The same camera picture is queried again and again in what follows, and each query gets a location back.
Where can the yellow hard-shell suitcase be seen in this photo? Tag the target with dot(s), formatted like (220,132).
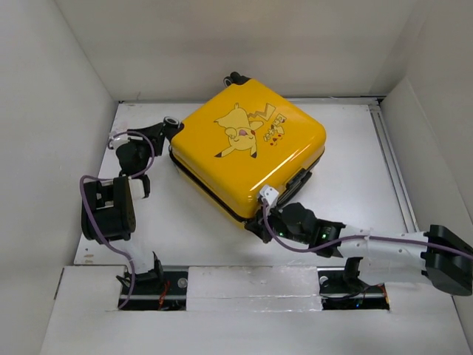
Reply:
(244,138)

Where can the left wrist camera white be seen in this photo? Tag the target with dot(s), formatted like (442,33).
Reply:
(117,139)

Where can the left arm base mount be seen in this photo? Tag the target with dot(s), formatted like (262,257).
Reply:
(168,294)

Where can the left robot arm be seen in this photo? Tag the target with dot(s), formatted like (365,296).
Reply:
(108,212)

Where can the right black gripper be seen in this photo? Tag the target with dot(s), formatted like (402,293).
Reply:
(259,225)

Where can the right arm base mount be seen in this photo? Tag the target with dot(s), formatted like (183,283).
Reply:
(341,289)

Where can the aluminium frame rail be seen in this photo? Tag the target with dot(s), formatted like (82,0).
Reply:
(393,168)

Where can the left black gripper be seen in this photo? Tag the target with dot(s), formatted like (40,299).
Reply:
(155,135)

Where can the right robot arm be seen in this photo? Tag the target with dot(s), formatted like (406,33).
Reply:
(437,257)

